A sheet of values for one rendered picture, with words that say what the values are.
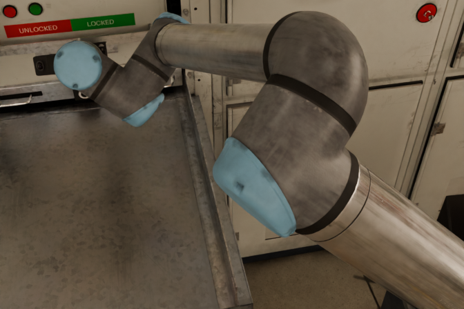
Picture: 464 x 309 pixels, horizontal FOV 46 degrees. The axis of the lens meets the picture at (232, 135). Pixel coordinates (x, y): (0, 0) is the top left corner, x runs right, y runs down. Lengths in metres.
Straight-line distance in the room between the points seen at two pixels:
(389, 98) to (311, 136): 1.20
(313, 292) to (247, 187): 1.60
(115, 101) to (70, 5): 0.41
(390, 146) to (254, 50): 1.23
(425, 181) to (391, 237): 1.47
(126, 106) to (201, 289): 0.39
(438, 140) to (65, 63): 1.33
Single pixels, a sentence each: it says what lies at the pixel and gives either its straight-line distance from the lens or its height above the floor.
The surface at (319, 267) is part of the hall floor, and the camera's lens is 2.21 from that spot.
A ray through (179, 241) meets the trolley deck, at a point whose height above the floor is 0.85.
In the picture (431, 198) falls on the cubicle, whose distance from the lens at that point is 2.23.
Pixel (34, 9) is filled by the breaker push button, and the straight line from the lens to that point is 1.45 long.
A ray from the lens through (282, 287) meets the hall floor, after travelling 2.15.
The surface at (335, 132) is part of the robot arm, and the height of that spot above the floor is 1.41.
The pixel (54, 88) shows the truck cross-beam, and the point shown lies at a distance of 1.57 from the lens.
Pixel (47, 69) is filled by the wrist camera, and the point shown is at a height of 1.08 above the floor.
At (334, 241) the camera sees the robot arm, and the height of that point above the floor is 1.29.
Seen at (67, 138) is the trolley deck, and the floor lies 0.85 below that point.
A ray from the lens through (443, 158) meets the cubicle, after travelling 2.08.
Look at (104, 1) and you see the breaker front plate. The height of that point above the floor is 1.14.
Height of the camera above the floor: 1.79
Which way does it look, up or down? 41 degrees down
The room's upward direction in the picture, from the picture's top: straight up
